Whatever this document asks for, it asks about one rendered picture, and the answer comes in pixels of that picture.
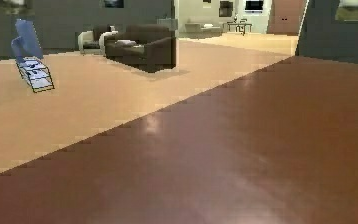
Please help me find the dark brown sofa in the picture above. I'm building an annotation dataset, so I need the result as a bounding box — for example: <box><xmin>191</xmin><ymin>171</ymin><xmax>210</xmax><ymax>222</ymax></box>
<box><xmin>104</xmin><ymin>24</ymin><xmax>177</xmax><ymax>70</ymax></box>

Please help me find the pale grey sofa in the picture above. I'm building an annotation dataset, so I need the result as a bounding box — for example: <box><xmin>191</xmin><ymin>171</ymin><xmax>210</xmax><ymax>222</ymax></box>
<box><xmin>184</xmin><ymin>22</ymin><xmax>224</xmax><ymax>34</ymax></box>

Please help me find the white cushion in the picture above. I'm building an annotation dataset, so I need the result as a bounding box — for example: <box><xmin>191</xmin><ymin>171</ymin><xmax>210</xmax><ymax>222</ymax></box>
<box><xmin>115</xmin><ymin>39</ymin><xmax>138</xmax><ymax>47</ymax></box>

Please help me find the white and brown armchair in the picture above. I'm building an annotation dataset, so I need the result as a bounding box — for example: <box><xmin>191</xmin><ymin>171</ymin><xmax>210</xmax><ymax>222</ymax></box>
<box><xmin>77</xmin><ymin>24</ymin><xmax>119</xmax><ymax>55</ymax></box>

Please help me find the white framed television set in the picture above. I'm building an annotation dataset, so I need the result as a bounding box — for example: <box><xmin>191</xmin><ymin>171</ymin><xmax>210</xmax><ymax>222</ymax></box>
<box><xmin>244</xmin><ymin>0</ymin><xmax>265</xmax><ymax>14</ymax></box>

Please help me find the window with green view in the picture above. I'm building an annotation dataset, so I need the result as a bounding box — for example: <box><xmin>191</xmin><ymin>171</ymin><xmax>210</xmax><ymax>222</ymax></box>
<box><xmin>335</xmin><ymin>0</ymin><xmax>358</xmax><ymax>22</ymax></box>

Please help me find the black wall picture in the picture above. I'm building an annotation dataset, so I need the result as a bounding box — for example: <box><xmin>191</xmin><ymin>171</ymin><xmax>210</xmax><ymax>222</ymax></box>
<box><xmin>218</xmin><ymin>0</ymin><xmax>234</xmax><ymax>18</ymax></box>

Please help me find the dark framed wall picture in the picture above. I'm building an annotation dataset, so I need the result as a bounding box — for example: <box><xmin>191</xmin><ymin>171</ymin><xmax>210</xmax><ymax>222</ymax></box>
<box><xmin>103</xmin><ymin>0</ymin><xmax>125</xmax><ymax>9</ymax></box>

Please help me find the black wire shelf rack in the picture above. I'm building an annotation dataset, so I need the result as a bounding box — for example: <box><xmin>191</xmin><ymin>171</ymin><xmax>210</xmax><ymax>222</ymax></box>
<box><xmin>15</xmin><ymin>56</ymin><xmax>56</xmax><ymax>94</ymax></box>

